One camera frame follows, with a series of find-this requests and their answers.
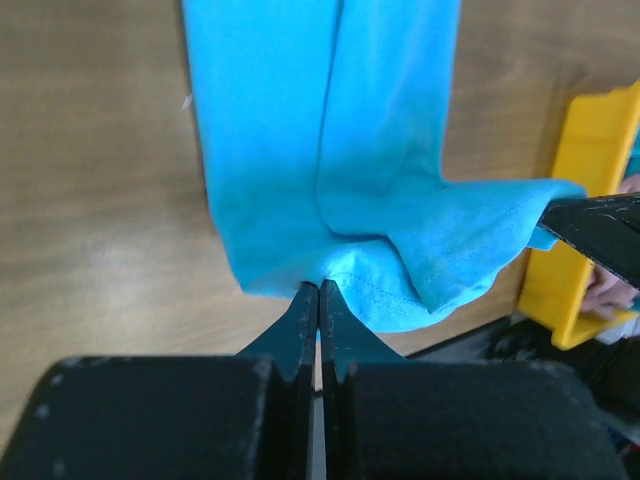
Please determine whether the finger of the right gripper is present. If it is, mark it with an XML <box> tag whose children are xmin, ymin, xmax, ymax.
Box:
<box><xmin>538</xmin><ymin>193</ymin><xmax>640</xmax><ymax>288</ymax></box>

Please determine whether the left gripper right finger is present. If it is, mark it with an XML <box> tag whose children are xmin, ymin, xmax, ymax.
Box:
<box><xmin>319</xmin><ymin>281</ymin><xmax>627</xmax><ymax>479</ymax></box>

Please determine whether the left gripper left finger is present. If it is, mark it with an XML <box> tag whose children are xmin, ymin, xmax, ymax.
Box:
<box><xmin>1</xmin><ymin>284</ymin><xmax>319</xmax><ymax>479</ymax></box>

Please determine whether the turquoise t shirt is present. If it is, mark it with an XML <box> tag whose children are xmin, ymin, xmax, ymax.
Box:
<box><xmin>182</xmin><ymin>1</ymin><xmax>584</xmax><ymax>333</ymax></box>

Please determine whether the yellow plastic bin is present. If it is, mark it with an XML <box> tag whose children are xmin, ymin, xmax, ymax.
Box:
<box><xmin>518</xmin><ymin>84</ymin><xmax>639</xmax><ymax>350</ymax></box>

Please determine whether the small pink thread scrap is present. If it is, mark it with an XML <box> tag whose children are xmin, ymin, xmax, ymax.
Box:
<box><xmin>181</xmin><ymin>95</ymin><xmax>192</xmax><ymax>110</ymax></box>

